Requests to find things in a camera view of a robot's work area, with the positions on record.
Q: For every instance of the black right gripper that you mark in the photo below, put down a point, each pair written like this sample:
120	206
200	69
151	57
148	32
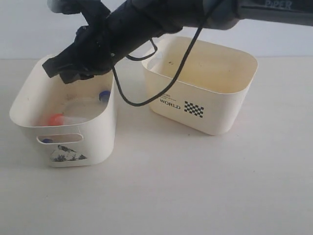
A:
112	35

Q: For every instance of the orange-capped object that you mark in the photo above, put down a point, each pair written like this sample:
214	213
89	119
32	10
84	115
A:
56	120

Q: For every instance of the cream bin with WORLD label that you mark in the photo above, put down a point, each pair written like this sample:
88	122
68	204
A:
210	89

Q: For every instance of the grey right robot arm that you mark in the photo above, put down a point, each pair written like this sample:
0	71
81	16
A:
225	14

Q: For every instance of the cream plastic bin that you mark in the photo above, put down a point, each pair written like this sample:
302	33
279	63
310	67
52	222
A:
87	136

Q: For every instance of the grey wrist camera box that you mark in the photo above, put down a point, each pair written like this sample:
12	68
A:
69	7

